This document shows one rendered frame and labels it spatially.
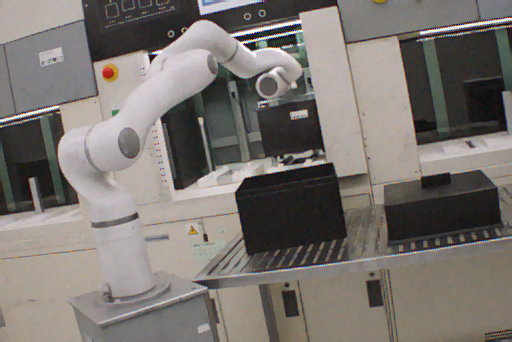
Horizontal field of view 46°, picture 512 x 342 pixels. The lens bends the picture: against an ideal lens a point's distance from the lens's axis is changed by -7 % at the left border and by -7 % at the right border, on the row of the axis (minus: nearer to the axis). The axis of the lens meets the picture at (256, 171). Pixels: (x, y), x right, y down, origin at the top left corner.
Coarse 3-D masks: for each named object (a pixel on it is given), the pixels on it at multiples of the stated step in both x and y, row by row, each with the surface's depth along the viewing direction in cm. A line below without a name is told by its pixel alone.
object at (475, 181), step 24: (384, 192) 168; (408, 192) 161; (432, 192) 155; (456, 192) 149; (480, 192) 146; (408, 216) 151; (432, 216) 150; (456, 216) 148; (480, 216) 147; (408, 240) 151
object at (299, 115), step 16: (288, 96) 235; (272, 112) 229; (288, 112) 227; (304, 112) 226; (272, 128) 230; (288, 128) 228; (304, 128) 227; (320, 128) 229; (272, 144) 230; (288, 144) 229; (304, 144) 228; (320, 144) 227; (288, 160) 243
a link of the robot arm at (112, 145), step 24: (168, 72) 164; (192, 72) 166; (216, 72) 171; (144, 96) 157; (168, 96) 163; (120, 120) 143; (144, 120) 153; (96, 144) 140; (120, 144) 140; (144, 144) 150; (96, 168) 144; (120, 168) 143
